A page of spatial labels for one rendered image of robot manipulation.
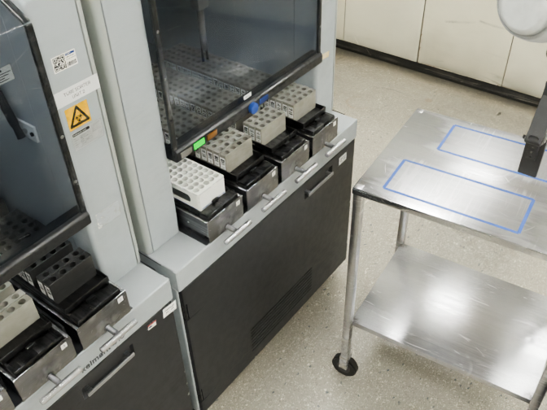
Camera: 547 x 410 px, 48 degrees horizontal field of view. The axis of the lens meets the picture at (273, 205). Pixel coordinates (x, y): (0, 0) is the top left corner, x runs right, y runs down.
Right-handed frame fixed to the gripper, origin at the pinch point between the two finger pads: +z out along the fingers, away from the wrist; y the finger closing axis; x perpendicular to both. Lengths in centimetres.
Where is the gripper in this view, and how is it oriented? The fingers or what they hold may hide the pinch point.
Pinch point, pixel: (543, 148)
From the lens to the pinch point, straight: 113.8
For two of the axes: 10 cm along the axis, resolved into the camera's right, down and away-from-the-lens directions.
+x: -8.0, -3.8, 4.7
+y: 6.0, -5.3, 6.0
